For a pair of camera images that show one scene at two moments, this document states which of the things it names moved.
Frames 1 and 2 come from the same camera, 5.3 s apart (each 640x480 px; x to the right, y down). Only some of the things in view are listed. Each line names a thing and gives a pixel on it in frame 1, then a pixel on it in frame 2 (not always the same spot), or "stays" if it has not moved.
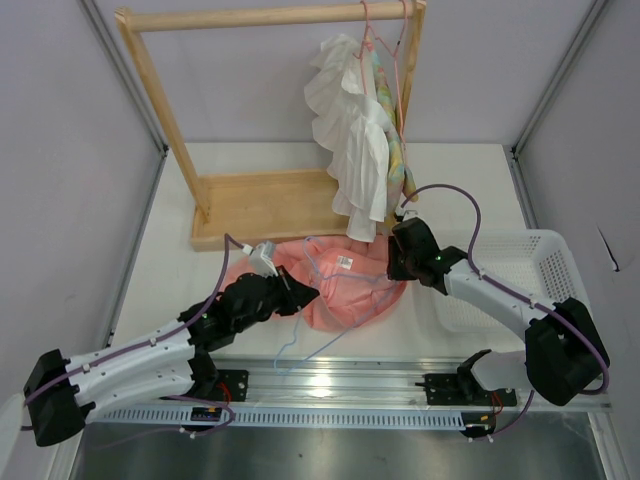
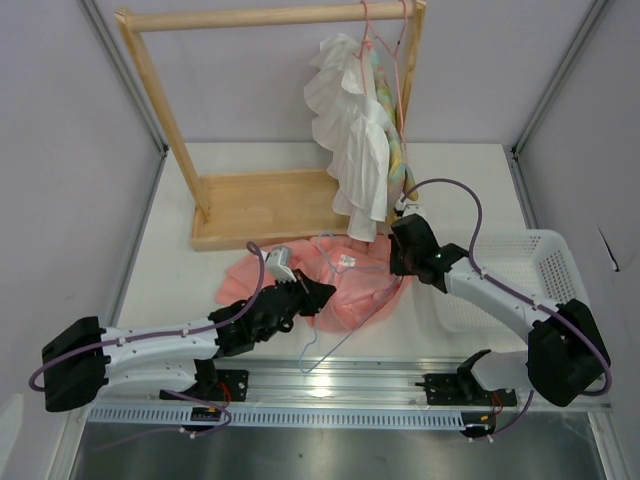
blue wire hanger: x=343 y=331 to x=323 y=298
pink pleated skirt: x=350 y=274 stays
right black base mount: x=461 y=389 stays
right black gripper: x=393 y=270 stays
